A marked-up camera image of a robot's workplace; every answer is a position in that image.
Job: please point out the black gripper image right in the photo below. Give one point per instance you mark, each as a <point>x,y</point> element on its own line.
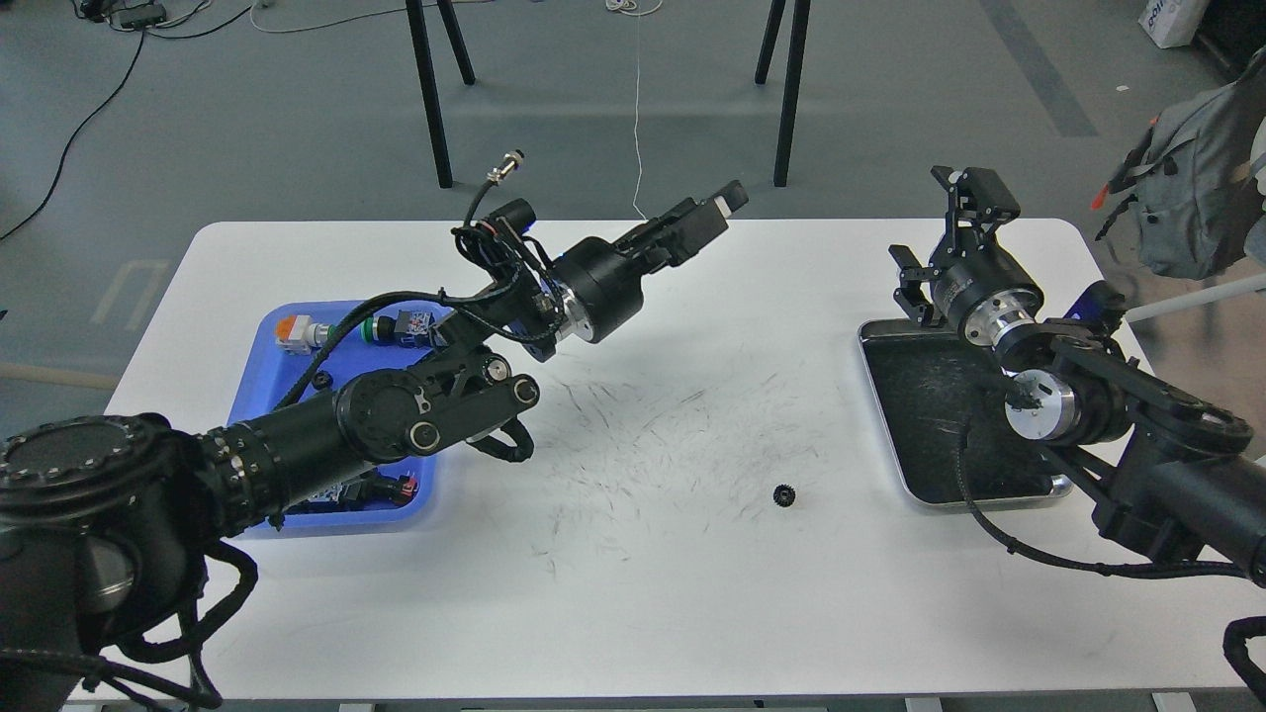
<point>978,286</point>

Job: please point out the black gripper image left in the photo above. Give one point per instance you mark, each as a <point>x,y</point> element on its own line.
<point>605,284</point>

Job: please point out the silver metal tray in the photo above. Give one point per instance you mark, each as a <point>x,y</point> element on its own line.
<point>942,404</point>

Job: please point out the blue plastic tray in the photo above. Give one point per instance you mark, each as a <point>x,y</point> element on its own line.
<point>269,373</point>

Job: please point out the black stand leg right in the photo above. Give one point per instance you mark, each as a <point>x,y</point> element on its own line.
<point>797,41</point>

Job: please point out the grey backpack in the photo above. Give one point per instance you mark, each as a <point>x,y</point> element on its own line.
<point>1189,183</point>

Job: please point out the white box corner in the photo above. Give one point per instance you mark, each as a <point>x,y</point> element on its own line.
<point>1169,24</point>

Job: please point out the green push button switch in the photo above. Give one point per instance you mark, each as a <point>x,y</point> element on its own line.
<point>411,329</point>

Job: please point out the white switch orange green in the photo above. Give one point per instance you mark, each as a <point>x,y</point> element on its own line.
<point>300,334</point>

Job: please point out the black switch block red connector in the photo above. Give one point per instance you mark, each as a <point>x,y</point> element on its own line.
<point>364,492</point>

